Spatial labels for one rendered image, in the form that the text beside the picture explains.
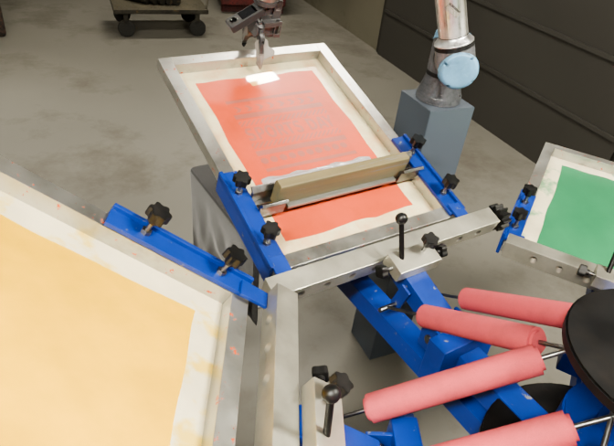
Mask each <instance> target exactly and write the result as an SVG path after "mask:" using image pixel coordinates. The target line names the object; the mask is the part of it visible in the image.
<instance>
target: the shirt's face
mask: <svg viewBox="0 0 614 446"><path fill-rule="evenodd" d="M192 170H193V171H194V172H195V173H196V175H197V176H198V177H199V179H200V180H201V181H202V183H203V184H204V185H205V186H206V188H207V189H208V190H209V192H210V193H211V194H212V195H213V197H214V198H215V199H216V201H217V202H218V203H219V205H220V206H222V207H223V209H224V210H225V211H226V209H225V207H224V205H223V203H222V201H221V199H220V198H219V196H218V194H217V191H216V187H217V179H216V178H215V176H214V174H213V172H212V170H211V168H210V166H209V165H200V166H196V167H193V168H192ZM226 212H227V211H226ZM227 214H228V213H227Z"/></svg>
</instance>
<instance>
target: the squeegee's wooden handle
mask: <svg viewBox="0 0 614 446"><path fill-rule="evenodd" d="M408 161H409V156H408V155H407V153H406V152H402V153H398V154H391V155H386V156H382V157H377V158H374V159H369V160H365V161H361V162H357V163H352V164H349V165H341V166H336V167H333V168H328V169H324V170H320V171H316V172H311V173H308V174H303V175H296V176H292V177H287V178H283V179H279V180H276V182H275V184H274V187H273V190H272V193H271V196H270V200H271V202H275V201H279V200H283V199H289V202H291V201H295V200H299V199H303V198H306V197H310V196H317V195H320V194H324V193H328V192H332V191H335V190H340V189H344V188H347V187H351V186H358V185H362V184H365V183H369V182H373V181H376V180H380V179H384V178H388V177H391V176H393V177H394V178H396V177H397V176H398V174H399V172H400V171H402V170H404V169H405V168H406V166H407V164H408Z"/></svg>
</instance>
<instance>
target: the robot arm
mask: <svg viewBox="0 0 614 446"><path fill-rule="evenodd" d="M254 2H255V3H253V4H252V5H249V6H248V7H246V8H244V9H243V10H241V11H239V12H237V13H236V14H235V15H233V16H231V17H229V18H228V19H226V24H227V26H228V28H229V29H230V30H231V31H232V32H233V33H236V32H238V31H239V30H240V29H242V28H243V29H242V38H241V44H242V46H243V47H245V45H246V44H247V40H248V39H249V37H254V38H255V37H256V38H257V41H256V42H255V48H256V59H257V61H256V64H257V66H258V68H259V69H261V68H262V65H263V60H264V59H267V58H270V57H273V56H274V54H275V51H274V49H273V48H270V47H269V45H268V40H267V39H266V38H265V37H280V33H281V26H282V21H281V10H282V6H283V0H254ZM435 7H436V17H437V26H438V29H437V30H436V32H435V36H434V37H433V43H432V47H431V51H430V55H429V63H428V66H427V70H426V74H425V76H424V78H423V79H422V81H421V82H420V84H419V85H418V87H417V91H416V97H417V99H419V100H420V101H422V102H424V103H426V104H428V105H432V106H436V107H441V108H451V107H456V106H458V105H459V104H460V102H461V89H462V88H465V87H467V86H469V85H470V84H472V83H473V81H474V80H475V79H476V77H477V75H478V73H479V62H478V60H477V59H476V55H475V42H474V36H473V35H472V34H471V33H469V29H468V16H467V3H466V0H435ZM279 27H280V31H279V34H278V30H279Z"/></svg>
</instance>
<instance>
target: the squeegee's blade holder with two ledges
mask: <svg viewBox="0 0 614 446"><path fill-rule="evenodd" d="M395 181H396V179H395V178H394V177H393V176H391V177H388V178H384V179H380V180H376V181H373V182H369V183H365V184H362V185H358V186H351V187H347V188H344V189H340V190H335V191H332V192H328V193H324V194H320V195H317V196H310V197H306V198H303V199H299V200H295V201H291V202H289V203H286V205H285V206H286V208H293V207H298V206H302V205H306V204H310V203H313V202H317V201H321V200H325V199H328V198H332V197H336V196H342V195H346V194H350V193H354V192H357V191H361V190H364V189H367V188H371V187H375V186H381V185H385V184H389V183H393V182H395Z"/></svg>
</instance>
